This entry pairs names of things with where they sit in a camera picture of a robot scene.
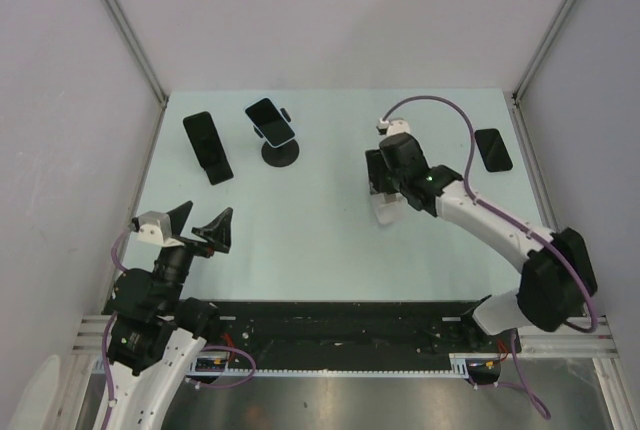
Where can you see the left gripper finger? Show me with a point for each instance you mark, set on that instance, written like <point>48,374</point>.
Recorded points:
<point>173,221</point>
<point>216,235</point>

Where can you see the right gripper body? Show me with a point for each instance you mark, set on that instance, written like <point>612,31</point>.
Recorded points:
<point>378,166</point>

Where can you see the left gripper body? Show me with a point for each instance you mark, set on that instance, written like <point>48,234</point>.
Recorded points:
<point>197,247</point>

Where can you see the white folding phone stand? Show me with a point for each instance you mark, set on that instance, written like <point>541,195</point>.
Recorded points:
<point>390,207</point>

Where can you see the black phone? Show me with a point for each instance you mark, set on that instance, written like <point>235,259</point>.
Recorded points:
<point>204,139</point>
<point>493,151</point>

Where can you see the black round-base clamp stand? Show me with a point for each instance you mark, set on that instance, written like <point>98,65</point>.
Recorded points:
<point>282,156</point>

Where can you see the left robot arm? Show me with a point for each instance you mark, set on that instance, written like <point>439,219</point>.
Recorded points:
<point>153,335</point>

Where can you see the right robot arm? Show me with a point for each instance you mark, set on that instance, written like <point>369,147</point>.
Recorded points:
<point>556,275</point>

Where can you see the black folding phone stand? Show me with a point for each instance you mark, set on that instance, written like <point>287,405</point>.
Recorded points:
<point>217,167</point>

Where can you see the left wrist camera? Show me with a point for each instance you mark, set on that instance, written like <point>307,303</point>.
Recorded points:
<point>152,227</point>

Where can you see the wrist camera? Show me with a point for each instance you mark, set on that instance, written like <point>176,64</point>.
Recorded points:
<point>152,227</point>
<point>391,127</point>

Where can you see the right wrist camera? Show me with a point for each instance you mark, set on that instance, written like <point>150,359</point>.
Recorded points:
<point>391,127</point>

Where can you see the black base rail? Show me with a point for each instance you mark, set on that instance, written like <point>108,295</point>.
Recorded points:
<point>353,336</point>

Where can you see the left aluminium corner post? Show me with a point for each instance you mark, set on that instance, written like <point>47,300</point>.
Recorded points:
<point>125,30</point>

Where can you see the aluminium corner post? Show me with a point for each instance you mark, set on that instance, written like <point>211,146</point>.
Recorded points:
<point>125,30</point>
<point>551,34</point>

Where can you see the right aluminium corner post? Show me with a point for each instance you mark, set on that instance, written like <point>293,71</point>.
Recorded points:
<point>551,34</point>

